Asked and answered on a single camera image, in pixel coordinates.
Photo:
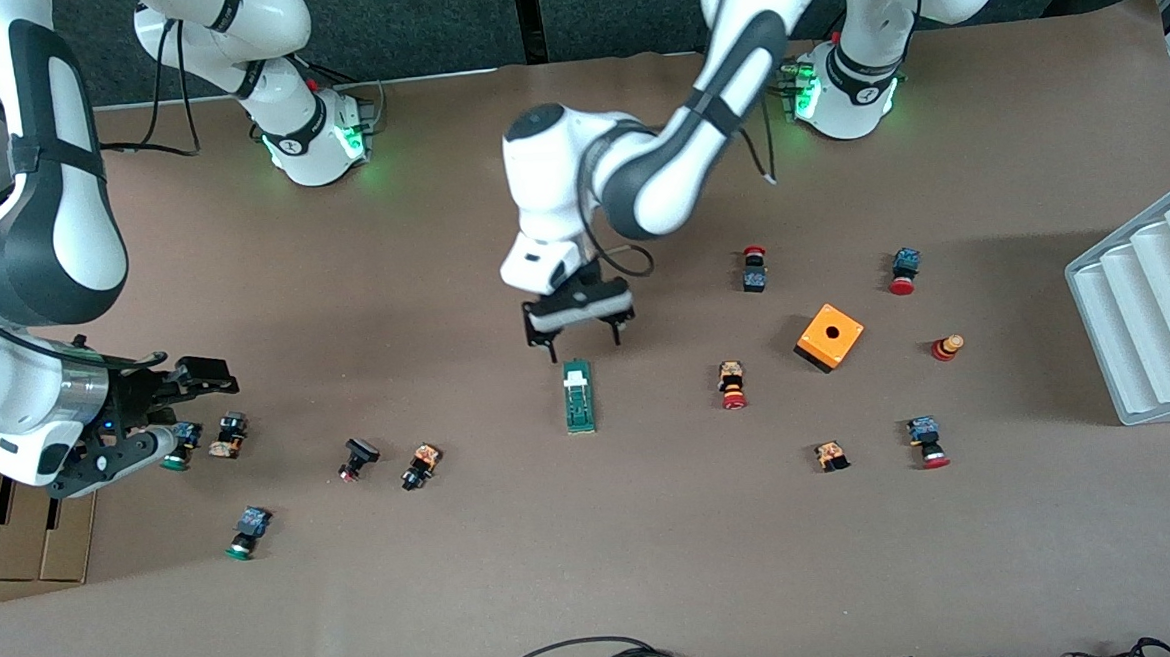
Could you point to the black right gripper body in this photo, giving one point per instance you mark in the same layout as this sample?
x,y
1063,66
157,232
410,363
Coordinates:
x,y
135,399

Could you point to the green terminal block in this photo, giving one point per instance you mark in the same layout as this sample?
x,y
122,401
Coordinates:
x,y
579,404

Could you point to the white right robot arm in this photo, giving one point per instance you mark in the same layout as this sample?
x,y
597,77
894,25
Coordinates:
x,y
40,247

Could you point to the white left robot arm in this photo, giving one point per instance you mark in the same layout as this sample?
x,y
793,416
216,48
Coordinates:
x,y
657,174

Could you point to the green pushbutton blue contact block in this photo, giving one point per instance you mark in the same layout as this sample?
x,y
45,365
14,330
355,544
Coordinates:
x,y
247,532
188,432

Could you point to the red button orange contact block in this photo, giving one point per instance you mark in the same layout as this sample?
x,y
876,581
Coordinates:
x,y
732,384

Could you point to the red button black contact block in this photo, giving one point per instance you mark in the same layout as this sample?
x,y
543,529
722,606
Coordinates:
x,y
754,275

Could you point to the black selector orange contact block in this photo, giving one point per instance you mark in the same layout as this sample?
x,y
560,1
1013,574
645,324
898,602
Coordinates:
x,y
420,465

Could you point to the brown cardboard divider box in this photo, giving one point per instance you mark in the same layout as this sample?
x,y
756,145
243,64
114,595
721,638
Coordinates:
x,y
15,539

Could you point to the small orange contact block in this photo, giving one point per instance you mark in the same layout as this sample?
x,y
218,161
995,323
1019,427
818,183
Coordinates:
x,y
831,455

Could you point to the red mushroom button blue block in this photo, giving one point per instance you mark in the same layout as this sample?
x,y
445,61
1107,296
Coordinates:
x,y
904,271
927,442

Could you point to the red mushroom head tan stem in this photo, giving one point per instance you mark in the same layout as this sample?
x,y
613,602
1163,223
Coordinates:
x,y
946,347

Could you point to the white ridged plastic tray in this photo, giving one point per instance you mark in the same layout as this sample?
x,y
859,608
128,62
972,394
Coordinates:
x,y
1156,339

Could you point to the black switch orange contact block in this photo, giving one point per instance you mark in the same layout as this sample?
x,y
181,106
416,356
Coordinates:
x,y
227,435

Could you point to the orange button enclosure box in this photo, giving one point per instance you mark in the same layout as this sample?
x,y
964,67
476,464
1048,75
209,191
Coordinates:
x,y
816,341

